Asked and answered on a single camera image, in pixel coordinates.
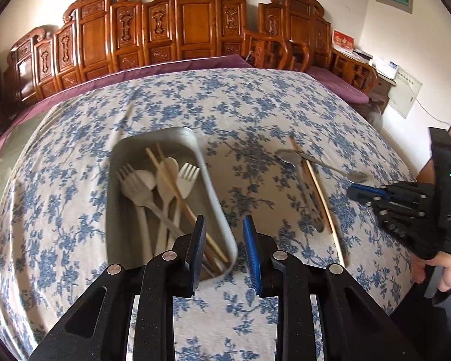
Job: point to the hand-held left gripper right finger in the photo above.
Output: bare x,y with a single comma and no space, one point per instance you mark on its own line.
251,250

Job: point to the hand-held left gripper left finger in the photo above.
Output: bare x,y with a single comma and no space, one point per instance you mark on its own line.
199,242

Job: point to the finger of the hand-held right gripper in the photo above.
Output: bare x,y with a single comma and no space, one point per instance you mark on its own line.
359,192
413,225

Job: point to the metal spoon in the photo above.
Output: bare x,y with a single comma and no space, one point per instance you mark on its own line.
285,156
357,176

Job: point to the grey metal tray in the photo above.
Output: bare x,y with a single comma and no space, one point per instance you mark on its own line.
210,195

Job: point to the white plastic fork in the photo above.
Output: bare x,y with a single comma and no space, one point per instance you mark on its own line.
129,188
189,175

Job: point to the small white plastic spoon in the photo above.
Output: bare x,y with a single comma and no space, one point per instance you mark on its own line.
146,181

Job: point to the large white plastic spoon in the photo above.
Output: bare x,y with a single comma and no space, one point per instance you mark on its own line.
168,167

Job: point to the white electrical panel door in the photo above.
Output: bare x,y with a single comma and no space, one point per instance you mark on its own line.
403,92

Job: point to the wooden side table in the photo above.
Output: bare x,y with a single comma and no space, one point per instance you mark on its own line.
379,82

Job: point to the purple armchair cushion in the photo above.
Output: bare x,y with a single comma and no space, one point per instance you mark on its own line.
334,82

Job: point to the white box device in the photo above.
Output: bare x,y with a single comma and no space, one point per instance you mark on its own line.
387,68

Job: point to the blue floral tablecloth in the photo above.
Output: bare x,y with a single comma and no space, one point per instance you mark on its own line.
79,158

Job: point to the red desk calendar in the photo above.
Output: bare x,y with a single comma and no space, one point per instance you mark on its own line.
342,40

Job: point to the carved wooden armchair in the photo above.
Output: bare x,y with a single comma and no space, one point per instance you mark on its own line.
304,26

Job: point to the purple sofa cushion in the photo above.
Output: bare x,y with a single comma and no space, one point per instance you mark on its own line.
135,77

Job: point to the carved wooden sofa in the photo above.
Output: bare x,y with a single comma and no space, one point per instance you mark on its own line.
135,34

